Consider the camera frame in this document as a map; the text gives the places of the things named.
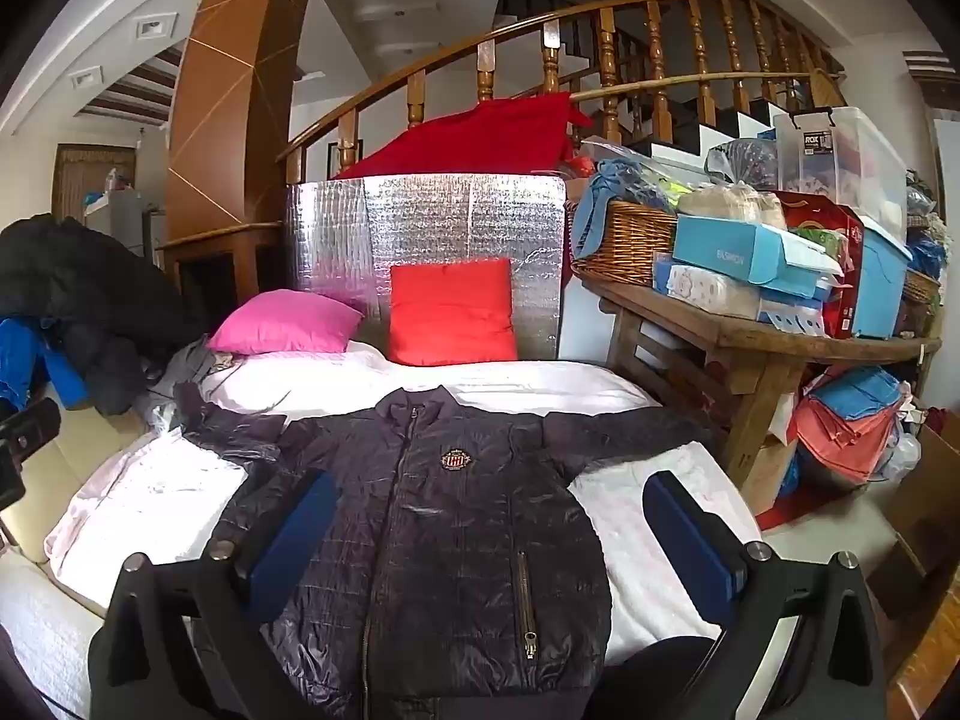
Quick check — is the red cloth on railing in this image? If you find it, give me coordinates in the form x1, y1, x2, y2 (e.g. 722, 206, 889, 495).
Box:
334, 91, 593, 181

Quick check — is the grey refrigerator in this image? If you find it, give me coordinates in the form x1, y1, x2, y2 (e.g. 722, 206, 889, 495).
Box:
86, 191, 166, 267

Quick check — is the red pillow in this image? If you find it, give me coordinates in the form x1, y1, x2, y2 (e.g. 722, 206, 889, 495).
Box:
388, 257, 520, 367

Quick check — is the blue cloth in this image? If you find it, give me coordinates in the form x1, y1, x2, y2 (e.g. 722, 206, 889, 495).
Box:
585, 157, 676, 256

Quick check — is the silver foil insulation panel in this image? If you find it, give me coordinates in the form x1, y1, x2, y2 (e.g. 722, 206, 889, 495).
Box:
283, 174, 569, 361

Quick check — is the bright blue garment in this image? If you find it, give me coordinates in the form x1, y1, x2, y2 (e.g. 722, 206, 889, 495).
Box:
0, 317, 91, 412

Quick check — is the blue and white box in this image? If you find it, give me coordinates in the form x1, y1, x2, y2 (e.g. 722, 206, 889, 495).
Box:
757, 292, 833, 336

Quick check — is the white patterned tissue box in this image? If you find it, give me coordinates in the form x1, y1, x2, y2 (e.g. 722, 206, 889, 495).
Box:
652, 262, 762, 320

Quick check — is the brown cardboard box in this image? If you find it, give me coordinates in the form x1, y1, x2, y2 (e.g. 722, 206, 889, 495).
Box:
866, 420, 960, 683

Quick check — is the pink pillow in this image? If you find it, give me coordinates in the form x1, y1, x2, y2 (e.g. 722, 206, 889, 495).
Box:
206, 290, 366, 355

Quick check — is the black coat pile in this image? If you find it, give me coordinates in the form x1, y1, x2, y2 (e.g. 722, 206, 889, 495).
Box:
0, 214, 196, 417

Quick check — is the stack of folded clothes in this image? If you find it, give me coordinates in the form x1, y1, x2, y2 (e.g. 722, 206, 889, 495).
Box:
795, 367, 905, 485

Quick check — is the clear bag of bread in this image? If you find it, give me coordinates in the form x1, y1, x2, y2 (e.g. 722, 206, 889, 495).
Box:
679, 180, 785, 230

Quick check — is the wicker basket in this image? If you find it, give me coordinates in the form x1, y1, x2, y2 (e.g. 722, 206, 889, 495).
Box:
568, 199, 680, 287

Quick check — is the light blue cardboard box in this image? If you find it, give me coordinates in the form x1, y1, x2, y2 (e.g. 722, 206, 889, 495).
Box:
673, 214, 845, 301

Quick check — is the blue plastic storage box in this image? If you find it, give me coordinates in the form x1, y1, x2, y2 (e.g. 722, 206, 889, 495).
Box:
851, 217, 912, 338

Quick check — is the clear plastic storage bin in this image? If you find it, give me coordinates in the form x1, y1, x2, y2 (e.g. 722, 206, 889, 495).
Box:
775, 106, 908, 222

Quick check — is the red gift box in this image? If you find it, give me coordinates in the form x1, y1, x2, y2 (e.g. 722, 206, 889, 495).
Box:
776, 191, 863, 338

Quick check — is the dark navy quilted jacket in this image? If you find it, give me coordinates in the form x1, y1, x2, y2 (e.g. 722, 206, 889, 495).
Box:
174, 384, 713, 720

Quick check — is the wooden stair railing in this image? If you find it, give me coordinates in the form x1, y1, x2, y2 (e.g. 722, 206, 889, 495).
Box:
277, 0, 848, 166

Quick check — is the grey cloth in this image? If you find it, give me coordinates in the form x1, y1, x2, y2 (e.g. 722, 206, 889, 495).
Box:
150, 337, 241, 421

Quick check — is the wooden side table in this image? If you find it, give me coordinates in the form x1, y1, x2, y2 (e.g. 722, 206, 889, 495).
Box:
574, 270, 942, 492

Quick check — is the curved wooden column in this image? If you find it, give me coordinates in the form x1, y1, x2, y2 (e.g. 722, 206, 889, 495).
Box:
163, 0, 323, 241

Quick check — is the white textured blanket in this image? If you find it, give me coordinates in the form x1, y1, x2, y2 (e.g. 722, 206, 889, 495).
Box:
45, 341, 762, 661

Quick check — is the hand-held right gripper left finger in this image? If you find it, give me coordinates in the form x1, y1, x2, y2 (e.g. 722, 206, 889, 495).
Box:
88, 469, 338, 720

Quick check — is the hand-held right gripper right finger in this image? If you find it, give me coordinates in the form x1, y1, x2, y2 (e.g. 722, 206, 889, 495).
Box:
643, 471, 908, 720

